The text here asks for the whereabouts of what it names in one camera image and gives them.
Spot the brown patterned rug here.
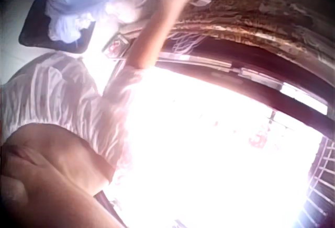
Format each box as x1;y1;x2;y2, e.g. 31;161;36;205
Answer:
167;0;335;82

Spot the red and white box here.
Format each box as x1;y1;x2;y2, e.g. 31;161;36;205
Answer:
102;32;132;59

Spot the white crumpled cloth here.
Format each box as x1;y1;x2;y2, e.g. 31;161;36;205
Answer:
47;0;168;43

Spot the dark flat board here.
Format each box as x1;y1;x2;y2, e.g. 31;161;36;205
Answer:
18;0;96;55

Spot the metal window grille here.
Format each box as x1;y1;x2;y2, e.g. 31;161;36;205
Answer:
294;133;335;228

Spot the dark wooden door frame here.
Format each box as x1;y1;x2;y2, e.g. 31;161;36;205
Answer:
154;36;331;138

